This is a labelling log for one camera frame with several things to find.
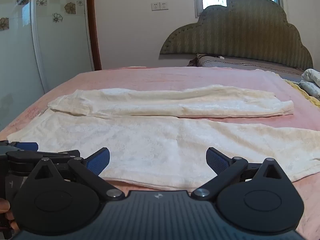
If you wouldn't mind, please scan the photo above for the person's left hand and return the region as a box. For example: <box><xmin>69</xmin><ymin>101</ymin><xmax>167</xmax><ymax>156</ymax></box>
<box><xmin>0</xmin><ymin>197</ymin><xmax>20</xmax><ymax>232</ymax></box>

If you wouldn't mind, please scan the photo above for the cream white towel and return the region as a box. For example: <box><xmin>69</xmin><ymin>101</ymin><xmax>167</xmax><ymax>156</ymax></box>
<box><xmin>7</xmin><ymin>85</ymin><xmax>320</xmax><ymax>192</ymax></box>

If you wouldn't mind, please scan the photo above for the pink blanket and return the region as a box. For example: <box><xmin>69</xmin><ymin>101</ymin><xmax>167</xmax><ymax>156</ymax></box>
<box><xmin>0</xmin><ymin>66</ymin><xmax>320</xmax><ymax>240</ymax></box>

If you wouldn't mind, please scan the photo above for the green padded headboard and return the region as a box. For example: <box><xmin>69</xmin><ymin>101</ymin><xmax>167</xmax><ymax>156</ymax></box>
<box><xmin>159</xmin><ymin>0</ymin><xmax>314</xmax><ymax>70</ymax></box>

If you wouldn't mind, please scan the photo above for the yellow patterned bedspread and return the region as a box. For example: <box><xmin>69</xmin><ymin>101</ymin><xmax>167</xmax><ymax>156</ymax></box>
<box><xmin>285</xmin><ymin>79</ymin><xmax>320</xmax><ymax>105</ymax></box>

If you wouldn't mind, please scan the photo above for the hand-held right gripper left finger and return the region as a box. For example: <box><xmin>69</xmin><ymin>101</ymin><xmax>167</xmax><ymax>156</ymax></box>
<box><xmin>37</xmin><ymin>147</ymin><xmax>125</xmax><ymax>200</ymax></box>

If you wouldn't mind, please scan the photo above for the folded white floral quilt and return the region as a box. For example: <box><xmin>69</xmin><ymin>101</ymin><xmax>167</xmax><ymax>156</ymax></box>
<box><xmin>300</xmin><ymin>69</ymin><xmax>320</xmax><ymax>98</ymax></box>

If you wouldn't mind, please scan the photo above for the floral glass partition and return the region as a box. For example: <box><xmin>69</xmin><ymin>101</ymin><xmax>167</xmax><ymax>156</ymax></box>
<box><xmin>0</xmin><ymin>0</ymin><xmax>93</xmax><ymax>133</ymax></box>

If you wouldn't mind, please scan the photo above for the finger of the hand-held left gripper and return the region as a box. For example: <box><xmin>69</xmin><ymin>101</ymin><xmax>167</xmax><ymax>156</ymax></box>
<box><xmin>7</xmin><ymin>149</ymin><xmax>81</xmax><ymax>171</ymax></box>
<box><xmin>0</xmin><ymin>141</ymin><xmax>39</xmax><ymax>153</ymax></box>

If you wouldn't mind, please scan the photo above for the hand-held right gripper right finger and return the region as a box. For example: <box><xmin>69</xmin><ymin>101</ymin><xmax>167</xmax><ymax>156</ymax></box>
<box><xmin>191</xmin><ymin>147</ymin><xmax>284</xmax><ymax>200</ymax></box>

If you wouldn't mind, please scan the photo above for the grey pillow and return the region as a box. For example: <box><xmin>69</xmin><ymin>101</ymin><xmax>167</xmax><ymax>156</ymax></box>
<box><xmin>187</xmin><ymin>53</ymin><xmax>307</xmax><ymax>75</ymax></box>

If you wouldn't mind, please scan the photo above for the brown wooden door frame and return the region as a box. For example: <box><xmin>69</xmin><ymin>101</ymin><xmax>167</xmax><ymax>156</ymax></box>
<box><xmin>86</xmin><ymin>0</ymin><xmax>102</xmax><ymax>71</ymax></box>

